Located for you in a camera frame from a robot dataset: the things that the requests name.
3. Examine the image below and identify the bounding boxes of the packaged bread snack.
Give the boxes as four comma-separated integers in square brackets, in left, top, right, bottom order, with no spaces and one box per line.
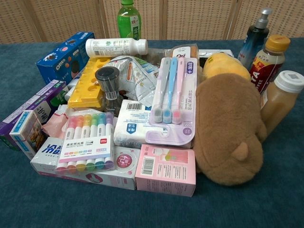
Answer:
[170,43,199,60]

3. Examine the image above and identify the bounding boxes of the white toothpaste box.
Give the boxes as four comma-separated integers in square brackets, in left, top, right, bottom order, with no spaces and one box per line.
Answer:
[30,136,141,191]

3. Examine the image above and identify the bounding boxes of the white tube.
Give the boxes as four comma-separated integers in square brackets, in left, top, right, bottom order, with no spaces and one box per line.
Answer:
[63,77,84,101]

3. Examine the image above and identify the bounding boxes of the white plastic bottle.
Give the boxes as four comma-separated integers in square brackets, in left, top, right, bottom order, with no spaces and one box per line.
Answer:
[85,38,149,58]

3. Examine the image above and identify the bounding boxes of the silver snack packets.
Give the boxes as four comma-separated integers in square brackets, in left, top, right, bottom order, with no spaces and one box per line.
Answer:
[108,55,160,108]

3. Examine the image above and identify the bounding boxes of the blue Oreo box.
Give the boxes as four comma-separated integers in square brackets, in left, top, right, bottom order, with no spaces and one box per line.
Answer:
[35,31,95,85]

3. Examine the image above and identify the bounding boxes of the woven folding screen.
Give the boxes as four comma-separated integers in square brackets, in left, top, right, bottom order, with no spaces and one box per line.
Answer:
[0,0,304,45]

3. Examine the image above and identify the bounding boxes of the blue table cloth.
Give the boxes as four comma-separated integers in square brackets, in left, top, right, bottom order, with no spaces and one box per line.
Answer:
[0,37,304,228]

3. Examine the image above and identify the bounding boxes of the brown plush toy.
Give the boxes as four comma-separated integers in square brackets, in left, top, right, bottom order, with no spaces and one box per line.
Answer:
[192,73,268,187]

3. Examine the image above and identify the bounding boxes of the white tissue pack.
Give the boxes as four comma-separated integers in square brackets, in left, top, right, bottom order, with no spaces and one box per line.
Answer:
[113,99,193,151]

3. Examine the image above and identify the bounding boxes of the white Oreo box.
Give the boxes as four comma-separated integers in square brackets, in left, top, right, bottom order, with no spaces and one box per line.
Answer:
[198,48,235,65]

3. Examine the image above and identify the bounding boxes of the yellow perforated plastic tray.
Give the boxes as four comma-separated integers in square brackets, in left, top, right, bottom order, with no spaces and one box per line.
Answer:
[67,57,112,109]

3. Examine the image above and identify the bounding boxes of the purple toothpaste box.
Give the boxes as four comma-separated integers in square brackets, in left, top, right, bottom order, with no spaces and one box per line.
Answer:
[0,79,70,152]

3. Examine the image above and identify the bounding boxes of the pink wet wipes pack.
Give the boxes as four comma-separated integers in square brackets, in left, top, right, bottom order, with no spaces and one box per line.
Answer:
[41,104,72,140]

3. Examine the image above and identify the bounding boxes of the yellow plush toy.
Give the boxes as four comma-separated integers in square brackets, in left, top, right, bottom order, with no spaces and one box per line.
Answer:
[202,52,252,82]

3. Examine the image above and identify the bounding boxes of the coffee bottle with yellow cap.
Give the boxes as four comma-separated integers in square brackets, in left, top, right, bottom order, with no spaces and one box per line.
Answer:
[248,34,292,95]

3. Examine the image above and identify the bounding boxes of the glass jar with black lid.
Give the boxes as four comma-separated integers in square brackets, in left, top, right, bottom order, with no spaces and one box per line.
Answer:
[95,66,124,117]

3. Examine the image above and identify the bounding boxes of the beige drink bottle white cap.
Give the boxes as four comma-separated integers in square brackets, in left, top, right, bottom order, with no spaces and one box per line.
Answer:
[259,70,304,139]

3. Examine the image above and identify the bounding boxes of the small blue white eraser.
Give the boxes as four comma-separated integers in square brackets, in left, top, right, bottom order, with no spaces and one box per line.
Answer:
[9,109,50,161]

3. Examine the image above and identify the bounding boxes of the blue spray bottle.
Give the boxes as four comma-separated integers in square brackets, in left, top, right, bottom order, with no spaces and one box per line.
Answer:
[237,7,274,70]

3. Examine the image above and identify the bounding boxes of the green tea bottle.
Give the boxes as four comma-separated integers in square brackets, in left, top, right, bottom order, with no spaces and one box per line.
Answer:
[116,0,143,40]

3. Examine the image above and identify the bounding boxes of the pink packet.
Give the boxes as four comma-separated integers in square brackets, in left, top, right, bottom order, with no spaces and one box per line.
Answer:
[134,143,198,198]

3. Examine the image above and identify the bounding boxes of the three-toothbrush blister pack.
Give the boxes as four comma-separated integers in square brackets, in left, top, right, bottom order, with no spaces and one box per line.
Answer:
[145,57,199,146]

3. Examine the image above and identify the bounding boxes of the pastel highlighter pen set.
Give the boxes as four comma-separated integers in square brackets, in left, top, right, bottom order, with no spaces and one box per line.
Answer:
[55,111,115,173]

